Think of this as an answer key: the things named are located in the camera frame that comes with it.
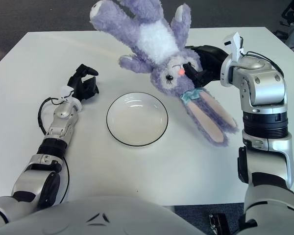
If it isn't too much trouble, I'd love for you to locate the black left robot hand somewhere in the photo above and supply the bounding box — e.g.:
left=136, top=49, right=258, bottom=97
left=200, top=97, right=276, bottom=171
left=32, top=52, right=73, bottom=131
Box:
left=67, top=64, right=100, bottom=102

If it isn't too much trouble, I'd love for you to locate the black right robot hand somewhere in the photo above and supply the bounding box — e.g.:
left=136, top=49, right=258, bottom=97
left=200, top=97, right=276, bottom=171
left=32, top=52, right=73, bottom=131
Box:
left=183, top=45, right=230, bottom=88

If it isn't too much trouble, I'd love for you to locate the purple plush bunny doll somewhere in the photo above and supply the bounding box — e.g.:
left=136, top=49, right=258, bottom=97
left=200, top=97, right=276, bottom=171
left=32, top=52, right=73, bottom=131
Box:
left=89, top=0, right=240, bottom=148

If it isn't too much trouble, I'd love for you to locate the white plate with black rim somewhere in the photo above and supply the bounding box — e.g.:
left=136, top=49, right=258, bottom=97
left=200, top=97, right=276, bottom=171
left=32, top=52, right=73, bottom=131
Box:
left=106, top=92, right=169, bottom=148

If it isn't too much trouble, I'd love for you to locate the white left wrist connector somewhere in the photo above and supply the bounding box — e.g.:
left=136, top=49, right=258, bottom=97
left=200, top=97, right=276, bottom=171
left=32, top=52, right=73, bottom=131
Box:
left=60, top=85, right=74, bottom=101

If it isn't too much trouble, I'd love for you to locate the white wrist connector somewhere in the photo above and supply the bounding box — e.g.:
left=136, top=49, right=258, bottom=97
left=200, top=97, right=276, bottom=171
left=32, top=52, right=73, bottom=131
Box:
left=222, top=31, right=245, bottom=61
left=60, top=85, right=74, bottom=101

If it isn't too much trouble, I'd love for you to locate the white right wrist connector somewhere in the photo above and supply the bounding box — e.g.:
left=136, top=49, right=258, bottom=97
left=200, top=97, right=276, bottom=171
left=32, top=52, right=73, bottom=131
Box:
left=222, top=31, right=245, bottom=61

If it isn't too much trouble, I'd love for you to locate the black office chair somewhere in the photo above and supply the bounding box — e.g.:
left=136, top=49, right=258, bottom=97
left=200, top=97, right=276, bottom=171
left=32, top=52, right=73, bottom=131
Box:
left=274, top=0, right=294, bottom=37

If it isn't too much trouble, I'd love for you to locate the grey robot torso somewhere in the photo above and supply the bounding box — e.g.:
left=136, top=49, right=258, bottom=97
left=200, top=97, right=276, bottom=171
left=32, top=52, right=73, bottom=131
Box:
left=0, top=197, right=206, bottom=235

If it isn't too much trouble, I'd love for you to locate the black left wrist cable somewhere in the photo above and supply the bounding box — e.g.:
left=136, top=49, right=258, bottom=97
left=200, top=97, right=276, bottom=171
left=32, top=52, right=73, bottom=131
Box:
left=38, top=97, right=62, bottom=136

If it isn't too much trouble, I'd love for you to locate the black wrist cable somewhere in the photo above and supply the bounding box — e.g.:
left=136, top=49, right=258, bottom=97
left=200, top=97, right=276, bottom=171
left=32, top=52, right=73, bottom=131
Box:
left=38, top=97, right=62, bottom=136
left=242, top=50, right=285, bottom=77

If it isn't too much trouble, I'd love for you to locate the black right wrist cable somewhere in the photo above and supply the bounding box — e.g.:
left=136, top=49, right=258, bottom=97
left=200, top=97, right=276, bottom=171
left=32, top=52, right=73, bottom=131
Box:
left=242, top=50, right=285, bottom=77

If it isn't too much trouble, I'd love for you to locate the thin black left elbow cable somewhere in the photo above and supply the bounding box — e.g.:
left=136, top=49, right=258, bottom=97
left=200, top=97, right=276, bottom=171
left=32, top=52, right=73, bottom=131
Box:
left=55, top=159, right=71, bottom=204

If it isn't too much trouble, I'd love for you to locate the black metal bracket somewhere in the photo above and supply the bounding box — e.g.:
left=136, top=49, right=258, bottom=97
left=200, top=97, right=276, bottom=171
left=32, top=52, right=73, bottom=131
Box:
left=209, top=213, right=227, bottom=235

